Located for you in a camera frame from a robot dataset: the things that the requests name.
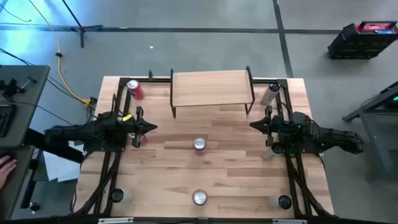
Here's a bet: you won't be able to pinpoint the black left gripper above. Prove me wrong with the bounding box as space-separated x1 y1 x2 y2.
124 106 158 149

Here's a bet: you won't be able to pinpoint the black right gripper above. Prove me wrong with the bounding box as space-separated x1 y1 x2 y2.
249 105 282 147

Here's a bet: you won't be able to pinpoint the red Fanta soda can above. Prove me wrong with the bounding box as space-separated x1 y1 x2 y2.
192 189 209 206
129 133 149 147
193 137 208 156
126 79 146 101

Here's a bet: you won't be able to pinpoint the white Celsius slim can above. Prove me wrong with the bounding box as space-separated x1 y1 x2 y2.
260 82 280 106
262 142 284 161
269 194 293 210
111 187 134 203

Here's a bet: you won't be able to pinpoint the wooden shelf black metal legs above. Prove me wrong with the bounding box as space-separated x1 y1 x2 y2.
169 65 256 119

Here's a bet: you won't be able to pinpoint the black diagonal support beam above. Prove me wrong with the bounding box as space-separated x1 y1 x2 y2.
23 127 85 165

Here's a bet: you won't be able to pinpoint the white paper sheets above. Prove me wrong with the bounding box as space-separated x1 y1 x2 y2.
42 139 85 183

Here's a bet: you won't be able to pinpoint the black tripod stand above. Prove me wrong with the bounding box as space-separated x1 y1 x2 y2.
61 0 104 49

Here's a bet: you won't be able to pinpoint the black crate with red lid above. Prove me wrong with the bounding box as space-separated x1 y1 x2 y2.
326 20 398 60

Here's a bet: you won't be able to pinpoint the black desk clamp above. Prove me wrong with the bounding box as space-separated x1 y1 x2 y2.
0 76 37 99

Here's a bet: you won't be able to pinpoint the black keyboard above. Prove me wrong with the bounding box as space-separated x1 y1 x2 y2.
0 104 17 138

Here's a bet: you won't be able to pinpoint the person's hand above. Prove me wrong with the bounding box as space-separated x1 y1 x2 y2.
0 155 18 190

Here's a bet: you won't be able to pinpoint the black aluminium table frame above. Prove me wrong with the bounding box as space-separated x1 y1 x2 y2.
73 76 335 224

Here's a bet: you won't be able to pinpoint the yellow power cable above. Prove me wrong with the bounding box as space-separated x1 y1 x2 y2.
28 0 93 106

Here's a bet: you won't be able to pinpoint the grey metal frame desk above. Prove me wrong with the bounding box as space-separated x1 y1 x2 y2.
341 80 398 181

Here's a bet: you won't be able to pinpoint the silver edge bracket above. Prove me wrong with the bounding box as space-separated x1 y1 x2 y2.
98 217 134 224
272 218 308 224

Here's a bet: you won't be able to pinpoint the thin black floor cable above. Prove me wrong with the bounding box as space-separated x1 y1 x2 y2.
0 2 32 23
0 47 94 118

